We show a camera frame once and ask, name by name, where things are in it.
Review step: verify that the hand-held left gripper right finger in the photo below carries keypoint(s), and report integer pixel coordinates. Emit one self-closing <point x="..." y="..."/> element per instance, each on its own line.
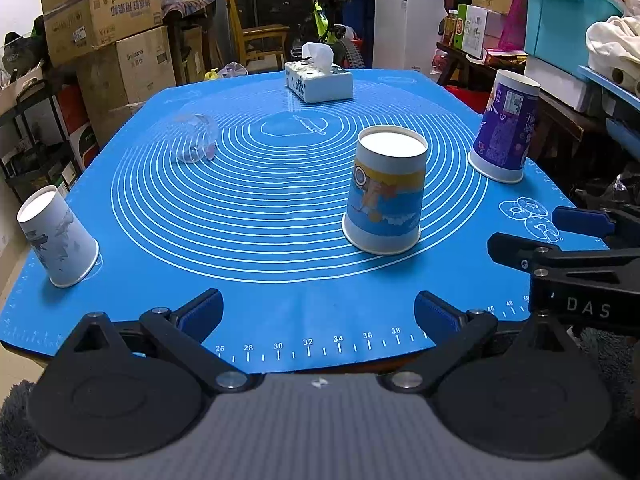
<point x="435" y="312"/>

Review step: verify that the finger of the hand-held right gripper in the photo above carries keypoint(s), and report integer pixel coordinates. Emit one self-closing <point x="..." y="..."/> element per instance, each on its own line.
<point x="580" y="220"/>
<point x="515" y="252"/>

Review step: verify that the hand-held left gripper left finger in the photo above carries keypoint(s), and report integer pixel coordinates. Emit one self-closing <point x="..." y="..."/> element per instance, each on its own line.
<point x="202" y="312"/>

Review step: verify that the clear plastic cup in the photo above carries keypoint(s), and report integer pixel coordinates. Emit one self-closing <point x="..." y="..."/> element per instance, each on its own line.
<point x="192" y="137"/>

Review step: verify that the purple paper cup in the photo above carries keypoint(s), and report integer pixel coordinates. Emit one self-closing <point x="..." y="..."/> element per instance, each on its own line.
<point x="505" y="130"/>

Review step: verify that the blue cartoon paper cup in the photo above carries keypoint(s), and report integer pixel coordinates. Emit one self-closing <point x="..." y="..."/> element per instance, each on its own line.
<point x="385" y="195"/>

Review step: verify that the white grey paper cup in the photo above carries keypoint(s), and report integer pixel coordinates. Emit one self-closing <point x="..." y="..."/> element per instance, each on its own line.
<point x="57" y="240"/>

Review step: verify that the grey fluffy cloth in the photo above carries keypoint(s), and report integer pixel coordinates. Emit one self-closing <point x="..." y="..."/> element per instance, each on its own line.
<point x="617" y="370"/>
<point x="15" y="430"/>

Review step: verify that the blue silicone mat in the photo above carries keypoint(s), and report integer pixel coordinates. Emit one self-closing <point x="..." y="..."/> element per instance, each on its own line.
<point x="260" y="240"/>

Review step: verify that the dark wooden side table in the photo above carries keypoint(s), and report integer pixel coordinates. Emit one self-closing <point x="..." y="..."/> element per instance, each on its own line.
<point x="565" y="125"/>

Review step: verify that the light blue plastic crate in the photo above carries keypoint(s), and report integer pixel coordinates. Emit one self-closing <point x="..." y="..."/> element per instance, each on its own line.
<point x="617" y="110"/>

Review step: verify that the white foam box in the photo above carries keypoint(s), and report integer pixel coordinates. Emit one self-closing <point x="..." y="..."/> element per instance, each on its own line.
<point x="555" y="82"/>

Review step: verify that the white crumpled cloth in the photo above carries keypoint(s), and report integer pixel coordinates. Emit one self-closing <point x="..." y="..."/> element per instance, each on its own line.
<point x="612" y="45"/>

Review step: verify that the teal plastic storage bin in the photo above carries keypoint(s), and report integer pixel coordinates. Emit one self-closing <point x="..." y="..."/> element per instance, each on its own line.
<point x="565" y="25"/>

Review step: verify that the pink plastic bag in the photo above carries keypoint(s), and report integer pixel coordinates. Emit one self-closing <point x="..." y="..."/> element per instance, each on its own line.
<point x="515" y="20"/>

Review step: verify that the green white carton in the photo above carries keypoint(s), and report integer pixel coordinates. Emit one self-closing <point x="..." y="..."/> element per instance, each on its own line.
<point x="472" y="30"/>

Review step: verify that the black metal shelf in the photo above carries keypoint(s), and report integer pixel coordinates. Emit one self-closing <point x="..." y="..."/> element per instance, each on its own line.
<point x="35" y="130"/>

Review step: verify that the large closed cardboard box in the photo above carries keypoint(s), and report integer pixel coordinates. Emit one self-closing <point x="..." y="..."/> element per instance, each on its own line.
<point x="130" y="75"/>

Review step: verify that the white blue tissue box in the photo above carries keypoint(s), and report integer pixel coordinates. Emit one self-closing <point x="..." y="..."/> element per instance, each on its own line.
<point x="320" y="85"/>

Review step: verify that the white chest freezer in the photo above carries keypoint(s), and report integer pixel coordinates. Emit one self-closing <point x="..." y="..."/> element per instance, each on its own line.
<point x="407" y="20"/>

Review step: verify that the wooden chair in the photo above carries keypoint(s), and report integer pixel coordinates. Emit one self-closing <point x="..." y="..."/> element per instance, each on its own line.
<point x="262" y="42"/>

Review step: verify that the white tissue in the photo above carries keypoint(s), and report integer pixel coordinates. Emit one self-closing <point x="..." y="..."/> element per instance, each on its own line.
<point x="317" y="55"/>

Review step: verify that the black bicycle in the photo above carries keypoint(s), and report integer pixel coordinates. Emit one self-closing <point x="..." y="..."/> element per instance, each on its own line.
<point x="325" y="20"/>

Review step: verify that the open cardboard box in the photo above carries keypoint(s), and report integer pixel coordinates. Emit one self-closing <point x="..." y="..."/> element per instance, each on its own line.
<point x="100" y="15"/>

